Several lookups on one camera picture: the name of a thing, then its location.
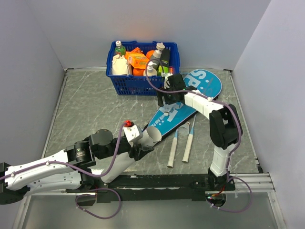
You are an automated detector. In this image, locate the right badminton racket white grip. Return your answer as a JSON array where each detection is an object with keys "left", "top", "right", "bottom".
[{"left": 182, "top": 115, "right": 196, "bottom": 163}]

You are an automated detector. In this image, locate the white shuttlecock tube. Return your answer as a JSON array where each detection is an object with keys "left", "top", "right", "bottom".
[{"left": 102, "top": 125, "right": 162, "bottom": 184}]

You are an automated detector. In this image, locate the white shuttlecock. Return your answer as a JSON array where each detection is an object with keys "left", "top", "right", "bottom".
[
  {"left": 163, "top": 104, "right": 175, "bottom": 116},
  {"left": 178, "top": 121, "right": 190, "bottom": 137}
]

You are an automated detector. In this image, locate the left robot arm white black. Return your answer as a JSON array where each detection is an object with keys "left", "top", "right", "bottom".
[{"left": 0, "top": 127, "right": 161, "bottom": 205}]

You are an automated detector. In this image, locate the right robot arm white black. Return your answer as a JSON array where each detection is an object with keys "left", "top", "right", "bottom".
[{"left": 155, "top": 73, "right": 243, "bottom": 182}]

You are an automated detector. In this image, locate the orange snack box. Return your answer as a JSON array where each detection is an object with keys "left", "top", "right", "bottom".
[{"left": 125, "top": 47, "right": 149, "bottom": 69}]

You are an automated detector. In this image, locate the left badminton racket white grip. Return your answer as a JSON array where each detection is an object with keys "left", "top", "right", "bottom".
[{"left": 167, "top": 129, "right": 178, "bottom": 168}]

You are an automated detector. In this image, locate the green bottle white cap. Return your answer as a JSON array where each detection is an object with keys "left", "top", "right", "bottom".
[{"left": 114, "top": 41, "right": 126, "bottom": 56}]

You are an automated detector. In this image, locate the badminton racket white grip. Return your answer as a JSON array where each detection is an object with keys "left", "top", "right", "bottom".
[
  {"left": 182, "top": 115, "right": 196, "bottom": 163},
  {"left": 167, "top": 129, "right": 178, "bottom": 168}
]

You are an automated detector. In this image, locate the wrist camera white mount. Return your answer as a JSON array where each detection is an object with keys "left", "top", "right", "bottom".
[
  {"left": 163, "top": 73, "right": 173, "bottom": 91},
  {"left": 123, "top": 120, "right": 143, "bottom": 147}
]

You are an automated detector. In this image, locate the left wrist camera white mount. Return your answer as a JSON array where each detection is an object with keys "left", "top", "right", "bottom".
[{"left": 123, "top": 120, "right": 143, "bottom": 147}]

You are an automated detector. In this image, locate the blue plastic shopping basket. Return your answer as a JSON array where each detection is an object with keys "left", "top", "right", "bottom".
[{"left": 106, "top": 41, "right": 180, "bottom": 96}]

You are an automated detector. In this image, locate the blue sport racket bag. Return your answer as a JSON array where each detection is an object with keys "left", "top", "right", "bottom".
[{"left": 142, "top": 69, "right": 223, "bottom": 144}]

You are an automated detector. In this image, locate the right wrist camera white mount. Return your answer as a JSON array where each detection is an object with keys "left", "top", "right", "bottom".
[{"left": 163, "top": 73, "right": 173, "bottom": 91}]

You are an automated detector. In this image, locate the white cloth pouch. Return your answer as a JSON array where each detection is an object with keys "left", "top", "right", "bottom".
[{"left": 112, "top": 54, "right": 130, "bottom": 75}]

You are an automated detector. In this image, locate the black green carton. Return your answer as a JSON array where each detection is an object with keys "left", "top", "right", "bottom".
[{"left": 158, "top": 48, "right": 170, "bottom": 76}]

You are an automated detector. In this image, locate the grey bottle beige cap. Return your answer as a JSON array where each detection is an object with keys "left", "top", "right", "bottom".
[{"left": 150, "top": 42, "right": 165, "bottom": 70}]

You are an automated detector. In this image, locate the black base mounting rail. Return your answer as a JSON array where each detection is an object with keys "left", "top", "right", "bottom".
[{"left": 66, "top": 173, "right": 236, "bottom": 203}]

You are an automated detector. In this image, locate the white pump lotion bottle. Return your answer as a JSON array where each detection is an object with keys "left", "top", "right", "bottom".
[{"left": 143, "top": 61, "right": 158, "bottom": 77}]

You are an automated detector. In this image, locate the orange round fruit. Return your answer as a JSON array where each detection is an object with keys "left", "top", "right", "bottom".
[{"left": 132, "top": 68, "right": 145, "bottom": 77}]

